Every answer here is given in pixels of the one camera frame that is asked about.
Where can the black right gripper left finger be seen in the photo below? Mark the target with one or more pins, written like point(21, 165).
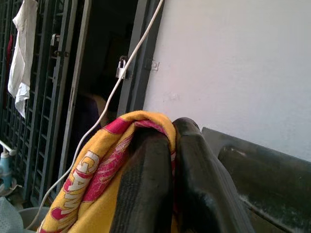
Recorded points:
point(145, 189)

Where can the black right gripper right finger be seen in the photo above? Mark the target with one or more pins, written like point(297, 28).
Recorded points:
point(194, 184)

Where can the yellow red printed cloth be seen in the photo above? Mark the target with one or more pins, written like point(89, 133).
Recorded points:
point(97, 206)

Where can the grey plastic basin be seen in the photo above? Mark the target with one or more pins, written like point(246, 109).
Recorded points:
point(31, 216)

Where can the dark metal grille gate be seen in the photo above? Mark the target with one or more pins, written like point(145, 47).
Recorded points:
point(46, 109)

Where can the grey green cloth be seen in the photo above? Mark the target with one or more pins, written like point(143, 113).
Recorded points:
point(9, 218)

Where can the light blue plastic bottle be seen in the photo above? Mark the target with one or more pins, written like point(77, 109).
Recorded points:
point(5, 170)

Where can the white hanging garment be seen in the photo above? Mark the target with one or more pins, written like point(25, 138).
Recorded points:
point(22, 60)

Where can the red hanging garment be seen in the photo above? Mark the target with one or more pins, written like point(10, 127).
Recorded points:
point(10, 48)

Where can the dark grey door frame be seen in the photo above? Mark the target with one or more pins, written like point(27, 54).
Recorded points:
point(143, 80)

